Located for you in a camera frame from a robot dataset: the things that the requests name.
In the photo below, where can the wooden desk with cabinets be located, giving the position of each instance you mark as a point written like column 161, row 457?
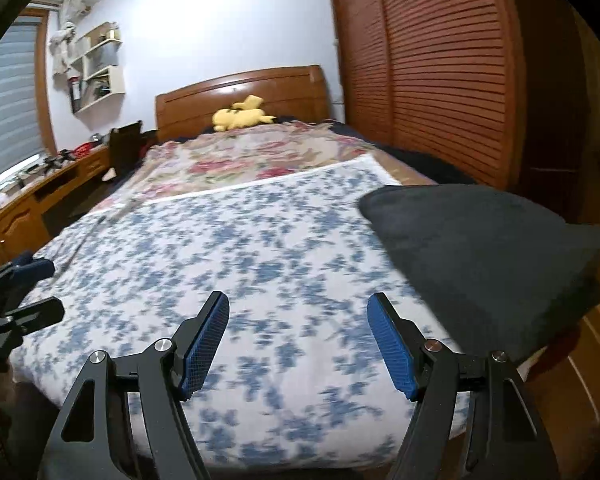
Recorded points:
column 32, row 218

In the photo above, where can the wooden bed headboard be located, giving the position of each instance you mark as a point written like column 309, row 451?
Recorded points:
column 296, row 91

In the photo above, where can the white tied curtain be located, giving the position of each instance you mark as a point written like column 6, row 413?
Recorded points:
column 69, row 15

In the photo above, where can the black jacket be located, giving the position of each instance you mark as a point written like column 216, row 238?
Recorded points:
column 497, row 271

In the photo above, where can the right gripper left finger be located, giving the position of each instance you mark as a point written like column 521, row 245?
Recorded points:
column 123, row 417

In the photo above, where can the red basket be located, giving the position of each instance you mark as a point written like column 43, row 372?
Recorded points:
column 83, row 150

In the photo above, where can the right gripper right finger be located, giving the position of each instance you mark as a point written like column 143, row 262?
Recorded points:
column 505, row 437

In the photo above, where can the dark wooden chair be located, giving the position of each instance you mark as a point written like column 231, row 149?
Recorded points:
column 125, row 144

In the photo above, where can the blue floral white bedsheet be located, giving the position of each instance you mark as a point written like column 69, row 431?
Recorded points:
column 298, row 380

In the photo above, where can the white wall shelf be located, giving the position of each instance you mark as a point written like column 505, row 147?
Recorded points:
column 95, row 73

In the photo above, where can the brown louvered wardrobe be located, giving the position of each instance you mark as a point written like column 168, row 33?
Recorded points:
column 495, row 88

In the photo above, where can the grey window blind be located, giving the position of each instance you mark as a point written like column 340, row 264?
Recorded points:
column 20, row 136

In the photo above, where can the red floral beige blanket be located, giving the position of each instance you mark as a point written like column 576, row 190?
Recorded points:
column 215, row 160

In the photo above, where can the yellow plush toy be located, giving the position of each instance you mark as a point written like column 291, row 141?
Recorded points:
column 245, row 114

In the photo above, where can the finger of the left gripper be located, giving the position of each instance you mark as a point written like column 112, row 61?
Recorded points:
column 27, row 268

